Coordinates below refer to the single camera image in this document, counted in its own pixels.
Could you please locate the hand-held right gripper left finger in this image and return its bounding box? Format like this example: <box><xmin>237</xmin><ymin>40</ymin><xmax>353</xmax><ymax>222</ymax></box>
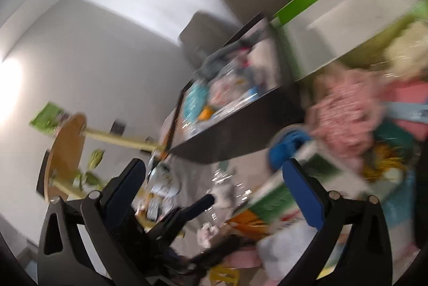
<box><xmin>36</xmin><ymin>158</ymin><xmax>148</xmax><ymax>286</ymax></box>

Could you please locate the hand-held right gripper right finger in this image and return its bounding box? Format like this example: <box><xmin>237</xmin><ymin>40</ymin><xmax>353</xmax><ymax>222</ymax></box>
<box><xmin>277</xmin><ymin>159</ymin><xmax>392</xmax><ymax>286</ymax></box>

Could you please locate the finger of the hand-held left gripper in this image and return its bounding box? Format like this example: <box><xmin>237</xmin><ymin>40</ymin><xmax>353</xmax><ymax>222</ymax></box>
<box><xmin>182</xmin><ymin>236</ymin><xmax>244</xmax><ymax>276</ymax></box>
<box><xmin>155</xmin><ymin>194</ymin><xmax>215</xmax><ymax>235</ymax></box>

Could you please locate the green orange carton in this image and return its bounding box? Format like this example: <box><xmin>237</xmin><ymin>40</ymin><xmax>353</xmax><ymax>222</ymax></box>
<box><xmin>227</xmin><ymin>142</ymin><xmax>372</xmax><ymax>233</ymax></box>

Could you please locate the black storage box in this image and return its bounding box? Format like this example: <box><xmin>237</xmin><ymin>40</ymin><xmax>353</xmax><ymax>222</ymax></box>
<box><xmin>165</xmin><ymin>13</ymin><xmax>313</xmax><ymax>164</ymax></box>

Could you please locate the white printed mug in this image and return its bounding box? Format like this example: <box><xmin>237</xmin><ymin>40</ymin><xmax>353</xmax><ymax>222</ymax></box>
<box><xmin>147</xmin><ymin>169</ymin><xmax>181</xmax><ymax>200</ymax></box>

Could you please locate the green leafy plant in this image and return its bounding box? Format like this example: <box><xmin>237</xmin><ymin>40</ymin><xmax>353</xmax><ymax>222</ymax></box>
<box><xmin>72</xmin><ymin>149</ymin><xmax>106</xmax><ymax>193</ymax></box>

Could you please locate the white plastic bag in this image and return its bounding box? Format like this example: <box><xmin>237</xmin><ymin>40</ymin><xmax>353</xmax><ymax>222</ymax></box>
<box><xmin>257</xmin><ymin>226</ymin><xmax>322</xmax><ymax>280</ymax></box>

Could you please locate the blue round object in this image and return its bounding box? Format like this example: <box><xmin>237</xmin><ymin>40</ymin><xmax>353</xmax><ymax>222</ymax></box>
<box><xmin>269</xmin><ymin>129</ymin><xmax>311</xmax><ymax>173</ymax></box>

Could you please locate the round wooden stand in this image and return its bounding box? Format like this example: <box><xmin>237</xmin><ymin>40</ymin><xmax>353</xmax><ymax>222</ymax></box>
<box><xmin>43</xmin><ymin>114</ymin><xmax>168</xmax><ymax>203</ymax></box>

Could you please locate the black flat board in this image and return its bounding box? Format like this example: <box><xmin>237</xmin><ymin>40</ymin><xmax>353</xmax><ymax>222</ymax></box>
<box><xmin>36</xmin><ymin>149</ymin><xmax>51</xmax><ymax>200</ymax></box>

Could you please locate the pink flower bouquet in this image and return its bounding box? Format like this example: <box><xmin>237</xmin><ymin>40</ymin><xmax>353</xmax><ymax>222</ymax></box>
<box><xmin>306</xmin><ymin>67</ymin><xmax>398</xmax><ymax>166</ymax></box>

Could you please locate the blue plastic container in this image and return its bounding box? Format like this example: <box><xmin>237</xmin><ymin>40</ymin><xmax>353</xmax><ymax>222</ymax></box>
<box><xmin>183</xmin><ymin>79</ymin><xmax>209</xmax><ymax>123</ymax></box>

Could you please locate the pink box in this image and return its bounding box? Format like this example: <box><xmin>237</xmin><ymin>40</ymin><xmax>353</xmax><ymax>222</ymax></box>
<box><xmin>393</xmin><ymin>82</ymin><xmax>428</xmax><ymax>133</ymax></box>

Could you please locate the cream fluffy item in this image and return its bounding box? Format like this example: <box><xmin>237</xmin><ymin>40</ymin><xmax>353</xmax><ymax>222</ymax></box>
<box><xmin>383</xmin><ymin>20</ymin><xmax>428</xmax><ymax>82</ymax></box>

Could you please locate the green-rimmed white box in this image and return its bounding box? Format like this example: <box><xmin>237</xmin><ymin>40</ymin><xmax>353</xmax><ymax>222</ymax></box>
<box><xmin>271</xmin><ymin>0</ymin><xmax>428</xmax><ymax>82</ymax></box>

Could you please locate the dark wall socket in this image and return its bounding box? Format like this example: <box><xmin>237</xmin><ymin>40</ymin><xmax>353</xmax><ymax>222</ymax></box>
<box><xmin>110</xmin><ymin>119</ymin><xmax>126</xmax><ymax>136</ymax></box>

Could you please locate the green wall poster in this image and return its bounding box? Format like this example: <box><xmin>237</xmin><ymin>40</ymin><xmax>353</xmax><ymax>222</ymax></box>
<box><xmin>29</xmin><ymin>101</ymin><xmax>69</xmax><ymax>133</ymax></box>

